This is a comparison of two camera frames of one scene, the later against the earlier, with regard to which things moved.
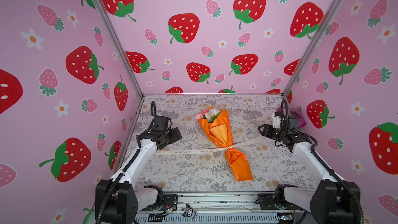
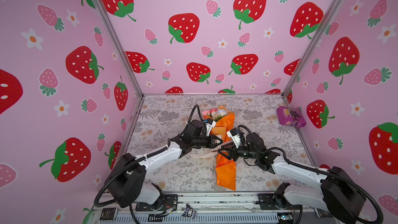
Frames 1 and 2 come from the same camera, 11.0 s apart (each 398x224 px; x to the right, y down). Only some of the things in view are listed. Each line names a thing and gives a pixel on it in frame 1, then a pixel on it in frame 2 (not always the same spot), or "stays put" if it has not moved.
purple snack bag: x=295 y=112 stays put
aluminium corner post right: x=335 y=6 stays put
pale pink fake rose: x=198 y=116 → x=204 y=113
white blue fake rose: x=214 y=111 → x=222 y=112
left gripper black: x=174 y=138 → x=211 y=141
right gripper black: x=266 y=129 → x=231 y=151
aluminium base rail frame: x=271 y=207 stays put
